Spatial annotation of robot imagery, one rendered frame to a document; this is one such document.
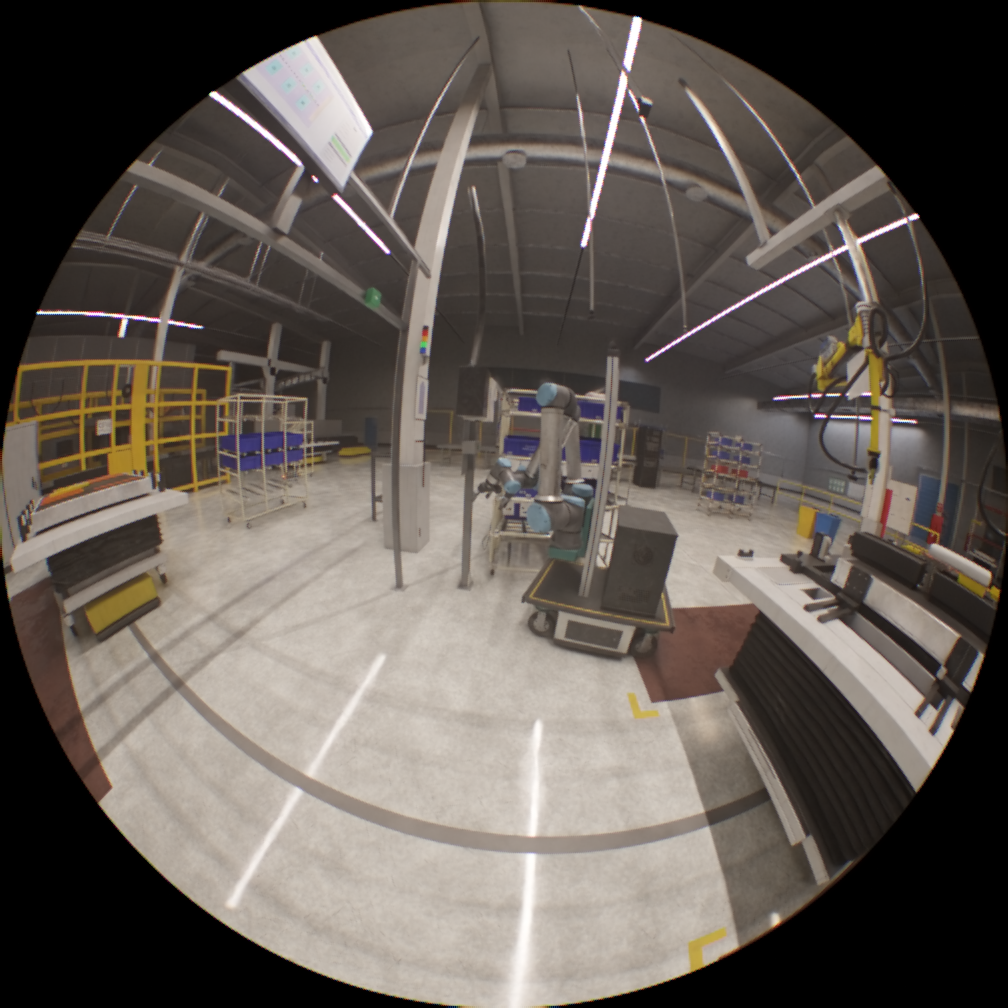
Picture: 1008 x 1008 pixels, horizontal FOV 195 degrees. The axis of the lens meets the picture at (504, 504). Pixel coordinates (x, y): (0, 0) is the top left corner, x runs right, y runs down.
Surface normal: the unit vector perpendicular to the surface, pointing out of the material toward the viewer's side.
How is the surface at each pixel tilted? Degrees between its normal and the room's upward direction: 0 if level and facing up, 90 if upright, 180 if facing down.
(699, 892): 0
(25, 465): 90
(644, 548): 90
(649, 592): 90
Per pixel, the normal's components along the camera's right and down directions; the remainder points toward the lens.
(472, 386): -0.10, 0.23
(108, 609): 0.99, 0.09
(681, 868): 0.07, -0.97
